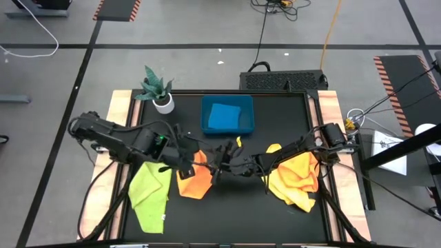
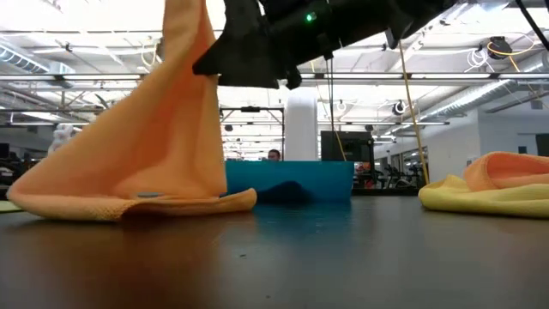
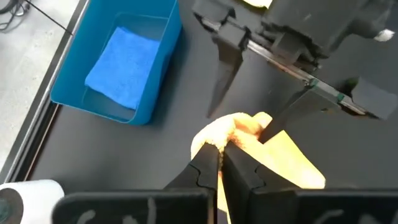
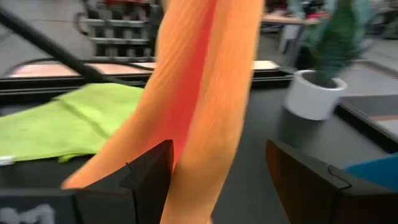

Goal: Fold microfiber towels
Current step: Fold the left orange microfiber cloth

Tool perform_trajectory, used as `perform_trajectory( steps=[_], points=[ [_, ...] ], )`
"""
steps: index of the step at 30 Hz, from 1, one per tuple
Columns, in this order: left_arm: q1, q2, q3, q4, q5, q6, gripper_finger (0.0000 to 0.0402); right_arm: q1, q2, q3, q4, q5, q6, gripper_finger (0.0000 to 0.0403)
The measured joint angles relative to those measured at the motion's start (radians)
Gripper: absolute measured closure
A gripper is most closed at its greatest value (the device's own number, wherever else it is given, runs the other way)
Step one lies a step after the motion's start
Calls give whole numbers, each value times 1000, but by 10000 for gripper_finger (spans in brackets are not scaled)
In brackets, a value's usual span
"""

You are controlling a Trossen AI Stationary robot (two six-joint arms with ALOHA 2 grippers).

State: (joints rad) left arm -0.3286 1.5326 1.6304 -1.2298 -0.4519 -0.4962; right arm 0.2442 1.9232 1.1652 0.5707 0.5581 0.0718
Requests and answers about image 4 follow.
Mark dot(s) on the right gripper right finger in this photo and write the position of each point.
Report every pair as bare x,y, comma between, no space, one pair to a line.
304,193

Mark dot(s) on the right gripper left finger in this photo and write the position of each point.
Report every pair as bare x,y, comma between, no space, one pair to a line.
140,193

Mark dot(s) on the orange microfiber towel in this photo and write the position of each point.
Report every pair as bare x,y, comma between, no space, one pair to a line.
202,93

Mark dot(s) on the green microfiber towel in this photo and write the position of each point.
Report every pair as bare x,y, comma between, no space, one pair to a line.
62,124

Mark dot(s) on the blue plastic bin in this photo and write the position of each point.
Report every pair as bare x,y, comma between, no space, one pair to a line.
379,171

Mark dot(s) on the potted artificial green plant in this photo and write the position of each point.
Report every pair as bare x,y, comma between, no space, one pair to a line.
311,99

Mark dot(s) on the hazard-striped black mat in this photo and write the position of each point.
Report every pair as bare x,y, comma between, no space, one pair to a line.
382,70

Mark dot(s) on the light wooden side panel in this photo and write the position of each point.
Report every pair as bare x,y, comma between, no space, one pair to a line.
46,70

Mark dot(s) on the grey storage shelf rack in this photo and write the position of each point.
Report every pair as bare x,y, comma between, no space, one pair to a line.
118,31

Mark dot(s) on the wooden desk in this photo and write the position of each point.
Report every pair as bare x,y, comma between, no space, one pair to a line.
289,20

